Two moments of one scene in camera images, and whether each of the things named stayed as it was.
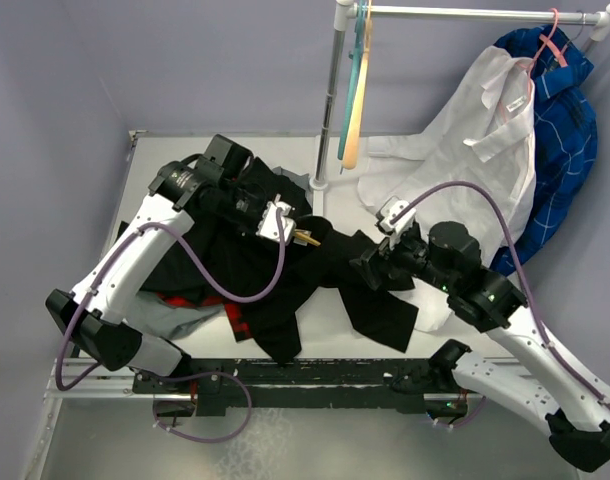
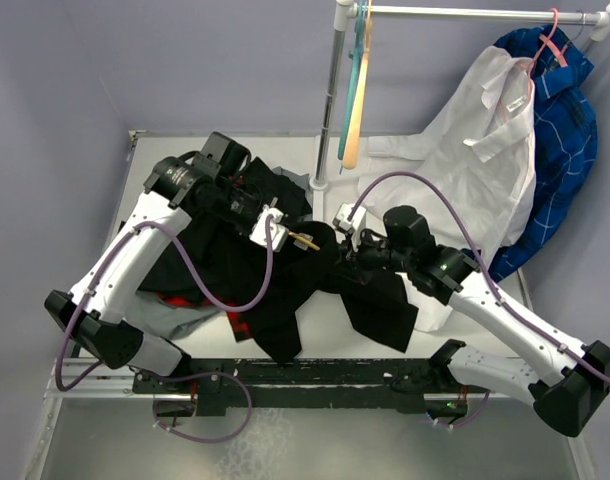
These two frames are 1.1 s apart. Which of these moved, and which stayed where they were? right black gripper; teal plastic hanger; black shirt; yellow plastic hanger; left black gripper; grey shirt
Moved: yellow plastic hanger; right black gripper
Stayed: grey shirt; left black gripper; teal plastic hanger; black shirt
